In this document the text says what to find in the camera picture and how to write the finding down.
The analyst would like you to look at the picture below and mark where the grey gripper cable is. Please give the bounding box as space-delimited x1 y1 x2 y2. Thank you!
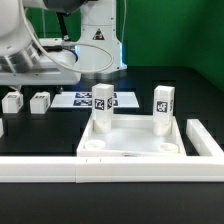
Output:
18 0 115 75

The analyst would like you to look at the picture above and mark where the white part at left edge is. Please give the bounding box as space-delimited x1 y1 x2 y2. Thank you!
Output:
0 118 4 138

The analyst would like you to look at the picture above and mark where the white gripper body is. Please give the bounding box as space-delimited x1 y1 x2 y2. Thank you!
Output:
0 50 81 86

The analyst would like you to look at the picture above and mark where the white square tabletop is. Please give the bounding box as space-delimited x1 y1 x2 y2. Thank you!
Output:
77 114 186 157

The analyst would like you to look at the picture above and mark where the white sheet with AprilTags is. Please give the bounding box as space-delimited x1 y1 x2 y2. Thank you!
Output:
51 92 139 108

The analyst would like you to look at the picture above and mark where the white L-shaped obstacle fence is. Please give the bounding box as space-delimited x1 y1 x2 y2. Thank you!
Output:
0 119 224 183

